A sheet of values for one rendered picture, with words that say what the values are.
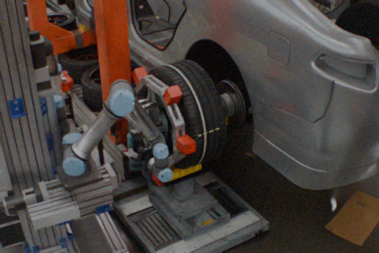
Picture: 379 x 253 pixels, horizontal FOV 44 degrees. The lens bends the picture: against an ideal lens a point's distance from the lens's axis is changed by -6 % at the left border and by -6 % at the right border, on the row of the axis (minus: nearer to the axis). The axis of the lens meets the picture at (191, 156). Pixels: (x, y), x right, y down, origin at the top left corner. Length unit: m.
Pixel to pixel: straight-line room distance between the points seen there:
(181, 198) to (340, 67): 1.53
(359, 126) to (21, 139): 1.75
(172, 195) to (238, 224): 0.50
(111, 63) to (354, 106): 1.58
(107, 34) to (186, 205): 1.25
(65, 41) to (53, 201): 2.72
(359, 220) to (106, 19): 2.27
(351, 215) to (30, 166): 2.31
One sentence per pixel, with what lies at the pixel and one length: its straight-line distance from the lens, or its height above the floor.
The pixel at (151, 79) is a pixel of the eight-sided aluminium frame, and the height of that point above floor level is 1.11.
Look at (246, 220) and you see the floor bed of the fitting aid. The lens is 3.50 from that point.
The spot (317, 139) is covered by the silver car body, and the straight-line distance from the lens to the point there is 2.50.
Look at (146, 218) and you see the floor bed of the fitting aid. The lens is 3.55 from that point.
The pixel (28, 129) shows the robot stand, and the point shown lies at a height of 1.08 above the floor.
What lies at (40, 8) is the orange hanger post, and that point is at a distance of 5.00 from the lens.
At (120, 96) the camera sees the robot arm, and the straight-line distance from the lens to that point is 2.31.
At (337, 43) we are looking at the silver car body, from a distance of 2.29.
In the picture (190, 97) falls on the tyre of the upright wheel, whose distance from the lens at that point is 2.82.
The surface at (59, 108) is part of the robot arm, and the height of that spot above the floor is 1.00.
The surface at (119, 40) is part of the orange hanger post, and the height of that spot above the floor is 1.28.
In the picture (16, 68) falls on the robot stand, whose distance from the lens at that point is 2.55.
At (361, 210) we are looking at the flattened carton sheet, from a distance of 3.84.
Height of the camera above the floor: 2.39
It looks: 34 degrees down
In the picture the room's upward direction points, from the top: 1 degrees counter-clockwise
